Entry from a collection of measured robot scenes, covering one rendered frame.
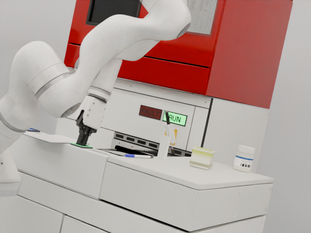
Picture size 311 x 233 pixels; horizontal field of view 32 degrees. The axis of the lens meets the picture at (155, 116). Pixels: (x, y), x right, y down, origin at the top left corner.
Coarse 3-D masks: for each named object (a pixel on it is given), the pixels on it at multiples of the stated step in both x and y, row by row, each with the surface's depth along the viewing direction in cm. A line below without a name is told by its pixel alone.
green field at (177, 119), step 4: (168, 112) 237; (164, 116) 238; (172, 116) 236; (176, 116) 235; (180, 116) 233; (184, 116) 232; (164, 120) 238; (172, 120) 236; (176, 120) 234; (180, 120) 233; (184, 120) 232; (184, 124) 232
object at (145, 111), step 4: (144, 108) 244; (148, 108) 243; (152, 108) 241; (140, 112) 245; (144, 112) 244; (148, 112) 243; (152, 112) 241; (156, 112) 240; (160, 112) 239; (152, 116) 241; (156, 116) 240
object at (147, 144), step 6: (120, 138) 250; (126, 138) 248; (132, 138) 247; (144, 144) 243; (150, 144) 241; (156, 144) 239; (168, 150) 236; (174, 150) 234; (180, 150) 232; (186, 156) 231
